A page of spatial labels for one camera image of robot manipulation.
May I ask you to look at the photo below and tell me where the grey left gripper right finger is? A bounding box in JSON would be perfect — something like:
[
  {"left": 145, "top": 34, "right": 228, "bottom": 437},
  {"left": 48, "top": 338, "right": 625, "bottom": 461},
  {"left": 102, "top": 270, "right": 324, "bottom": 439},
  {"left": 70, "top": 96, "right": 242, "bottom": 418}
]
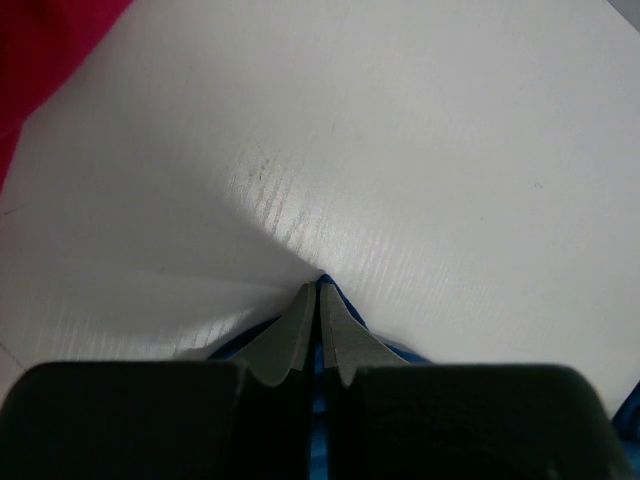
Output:
[{"left": 319, "top": 283, "right": 630, "bottom": 479}]

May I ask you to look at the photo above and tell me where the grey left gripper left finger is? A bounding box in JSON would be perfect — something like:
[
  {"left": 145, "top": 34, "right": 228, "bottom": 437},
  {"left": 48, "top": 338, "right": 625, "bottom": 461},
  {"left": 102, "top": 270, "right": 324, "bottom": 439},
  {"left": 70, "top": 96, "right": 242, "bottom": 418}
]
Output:
[{"left": 1, "top": 283, "right": 316, "bottom": 479}]

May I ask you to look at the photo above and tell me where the blue cartoon print t-shirt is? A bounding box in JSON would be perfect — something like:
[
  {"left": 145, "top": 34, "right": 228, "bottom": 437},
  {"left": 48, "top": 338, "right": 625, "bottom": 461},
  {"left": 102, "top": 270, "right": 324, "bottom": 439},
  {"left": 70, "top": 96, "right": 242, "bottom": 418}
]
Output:
[{"left": 194, "top": 277, "right": 639, "bottom": 479}]

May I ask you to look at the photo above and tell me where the pink folded t-shirt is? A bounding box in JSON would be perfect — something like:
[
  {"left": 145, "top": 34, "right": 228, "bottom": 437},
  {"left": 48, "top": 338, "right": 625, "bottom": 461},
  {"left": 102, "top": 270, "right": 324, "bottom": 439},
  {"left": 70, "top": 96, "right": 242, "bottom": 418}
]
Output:
[{"left": 1, "top": 0, "right": 131, "bottom": 179}]

